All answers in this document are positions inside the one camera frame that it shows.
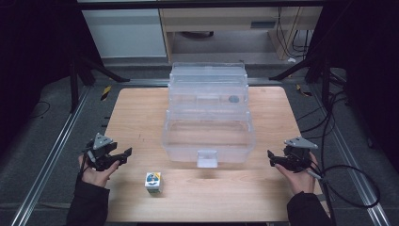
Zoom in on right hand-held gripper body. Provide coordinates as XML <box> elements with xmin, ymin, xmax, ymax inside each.
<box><xmin>283</xmin><ymin>137</ymin><xmax>319</xmax><ymax>173</ymax></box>

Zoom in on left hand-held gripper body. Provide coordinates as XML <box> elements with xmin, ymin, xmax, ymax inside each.
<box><xmin>85</xmin><ymin>133</ymin><xmax>120</xmax><ymax>172</ymax></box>

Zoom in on clear plastic storage box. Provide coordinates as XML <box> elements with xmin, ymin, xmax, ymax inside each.
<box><xmin>161</xmin><ymin>61</ymin><xmax>256</xmax><ymax>170</ymax></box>

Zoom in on person's right hand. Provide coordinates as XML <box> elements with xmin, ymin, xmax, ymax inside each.
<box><xmin>275</xmin><ymin>152</ymin><xmax>320</xmax><ymax>196</ymax></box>

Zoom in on person's left hand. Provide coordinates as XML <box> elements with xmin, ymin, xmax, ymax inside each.
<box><xmin>78</xmin><ymin>154</ymin><xmax>120</xmax><ymax>188</ymax></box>

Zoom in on small white printed carton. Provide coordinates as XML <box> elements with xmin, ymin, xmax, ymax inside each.
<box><xmin>144</xmin><ymin>171</ymin><xmax>163</xmax><ymax>194</ymax></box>

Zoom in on yellow tape strip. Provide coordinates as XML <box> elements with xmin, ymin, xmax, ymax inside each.
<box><xmin>100</xmin><ymin>85</ymin><xmax>113</xmax><ymax>102</ymax></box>
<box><xmin>295</xmin><ymin>83</ymin><xmax>313</xmax><ymax>97</ymax></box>

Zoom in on black metal stand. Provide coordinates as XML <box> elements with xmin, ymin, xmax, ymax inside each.
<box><xmin>68</xmin><ymin>51</ymin><xmax>132</xmax><ymax>114</ymax></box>
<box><xmin>268</xmin><ymin>51</ymin><xmax>347</xmax><ymax>111</ymax></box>

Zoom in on white cabinet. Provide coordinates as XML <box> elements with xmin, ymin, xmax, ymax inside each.
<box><xmin>81</xmin><ymin>8</ymin><xmax>168</xmax><ymax>59</ymax></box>

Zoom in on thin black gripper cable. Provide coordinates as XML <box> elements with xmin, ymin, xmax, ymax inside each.
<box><xmin>80</xmin><ymin>150</ymin><xmax>95</xmax><ymax>178</ymax></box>

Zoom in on black floor cables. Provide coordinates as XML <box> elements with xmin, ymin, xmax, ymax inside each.
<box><xmin>295</xmin><ymin>89</ymin><xmax>351</xmax><ymax>149</ymax></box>

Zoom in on metal floor rail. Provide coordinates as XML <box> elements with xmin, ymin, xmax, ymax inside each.
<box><xmin>9</xmin><ymin>85</ymin><xmax>92</xmax><ymax>226</ymax></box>
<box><xmin>311</xmin><ymin>89</ymin><xmax>392</xmax><ymax>226</ymax></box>

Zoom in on thin black floor cable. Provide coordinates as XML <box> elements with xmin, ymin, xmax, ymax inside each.
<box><xmin>30</xmin><ymin>100</ymin><xmax>52</xmax><ymax>120</ymax></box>

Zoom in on hanging black cables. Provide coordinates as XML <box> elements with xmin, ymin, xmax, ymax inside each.
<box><xmin>275</xmin><ymin>7</ymin><xmax>314</xmax><ymax>60</ymax></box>

